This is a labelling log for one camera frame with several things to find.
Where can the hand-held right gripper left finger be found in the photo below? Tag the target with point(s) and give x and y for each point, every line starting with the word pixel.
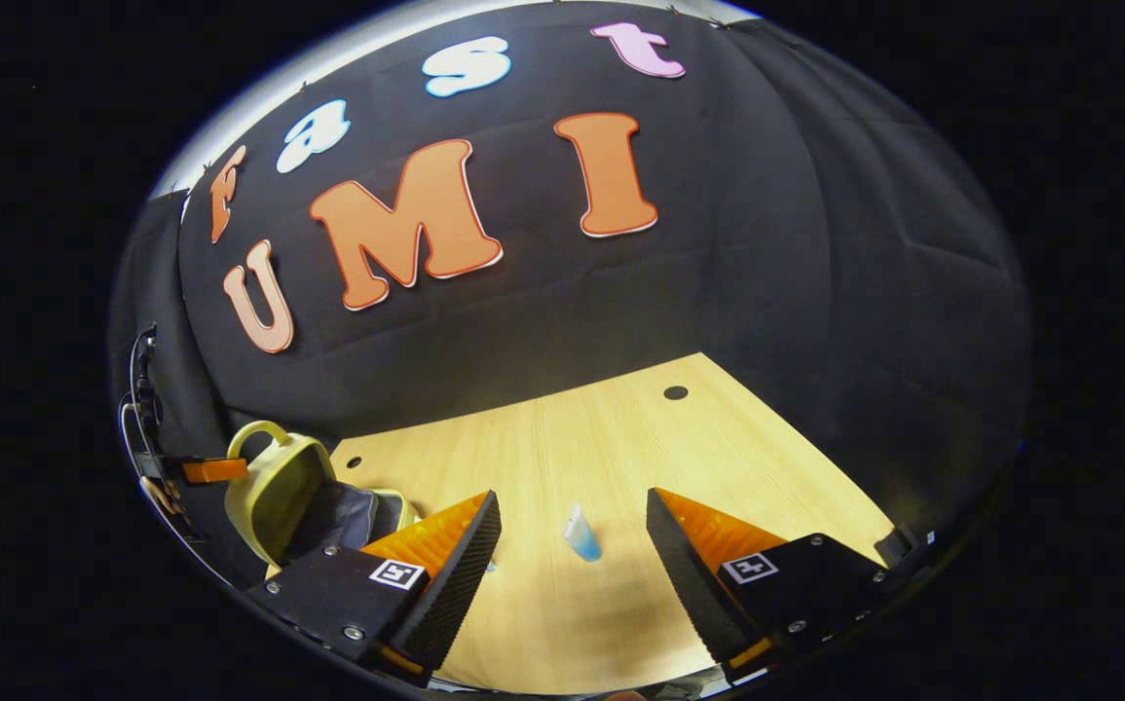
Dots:
pixel 450 584

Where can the blue translucent squeeze tube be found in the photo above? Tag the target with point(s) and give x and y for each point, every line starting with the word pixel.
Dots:
pixel 582 537

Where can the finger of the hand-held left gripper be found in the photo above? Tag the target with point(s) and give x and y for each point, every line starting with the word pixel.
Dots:
pixel 216 471

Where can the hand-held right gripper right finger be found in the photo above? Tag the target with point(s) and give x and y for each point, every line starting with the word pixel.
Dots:
pixel 693 584

